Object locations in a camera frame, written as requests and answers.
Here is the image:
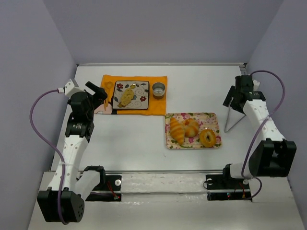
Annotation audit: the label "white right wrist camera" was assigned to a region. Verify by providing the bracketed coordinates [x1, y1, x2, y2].
[253, 80, 260, 91]

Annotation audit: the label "small metal cup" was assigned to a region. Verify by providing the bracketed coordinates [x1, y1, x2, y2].
[152, 82, 166, 100]

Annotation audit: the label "green speckled bread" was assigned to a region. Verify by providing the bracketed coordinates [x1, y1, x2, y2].
[118, 88, 134, 108]

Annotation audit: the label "square floral ceramic plate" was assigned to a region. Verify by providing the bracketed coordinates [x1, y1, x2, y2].
[112, 80, 149, 110]

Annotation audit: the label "purple cable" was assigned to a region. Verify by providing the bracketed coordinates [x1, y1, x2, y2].
[241, 69, 287, 199]
[29, 88, 71, 226]

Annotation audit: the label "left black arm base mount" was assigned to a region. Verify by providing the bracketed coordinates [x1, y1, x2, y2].
[86, 174, 122, 202]

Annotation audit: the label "twisted golden bread roll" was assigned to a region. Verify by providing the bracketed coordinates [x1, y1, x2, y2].
[183, 118, 199, 138]

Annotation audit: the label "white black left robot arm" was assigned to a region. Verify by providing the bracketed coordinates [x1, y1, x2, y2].
[37, 79, 107, 225]

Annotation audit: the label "metal tongs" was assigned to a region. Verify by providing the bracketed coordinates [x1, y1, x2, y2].
[224, 99, 247, 133]

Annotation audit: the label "golden bagel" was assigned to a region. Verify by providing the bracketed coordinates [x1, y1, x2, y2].
[200, 129, 216, 148]

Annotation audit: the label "orange cloth placemat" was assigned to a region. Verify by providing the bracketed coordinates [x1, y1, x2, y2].
[94, 74, 167, 116]

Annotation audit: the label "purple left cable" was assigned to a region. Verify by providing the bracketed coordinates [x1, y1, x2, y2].
[29, 88, 71, 226]

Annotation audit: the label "aluminium front rail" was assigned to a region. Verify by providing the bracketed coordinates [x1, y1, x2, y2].
[78, 169, 225, 174]

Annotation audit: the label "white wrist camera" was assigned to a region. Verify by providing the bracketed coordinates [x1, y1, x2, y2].
[253, 80, 260, 91]
[63, 79, 80, 98]

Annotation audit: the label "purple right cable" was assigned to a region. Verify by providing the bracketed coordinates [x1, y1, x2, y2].
[241, 69, 287, 199]

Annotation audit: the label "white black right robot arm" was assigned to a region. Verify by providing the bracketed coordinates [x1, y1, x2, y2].
[223, 75, 297, 180]

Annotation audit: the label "striped croissant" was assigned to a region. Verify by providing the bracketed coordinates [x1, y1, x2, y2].
[170, 117, 185, 145]

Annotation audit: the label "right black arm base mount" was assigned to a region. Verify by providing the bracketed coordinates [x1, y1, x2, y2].
[203, 174, 252, 201]

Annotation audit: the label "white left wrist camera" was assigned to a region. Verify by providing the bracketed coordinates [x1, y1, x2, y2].
[63, 79, 80, 98]

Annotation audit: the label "floral serving tray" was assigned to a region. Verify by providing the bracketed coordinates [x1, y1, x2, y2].
[165, 113, 222, 150]

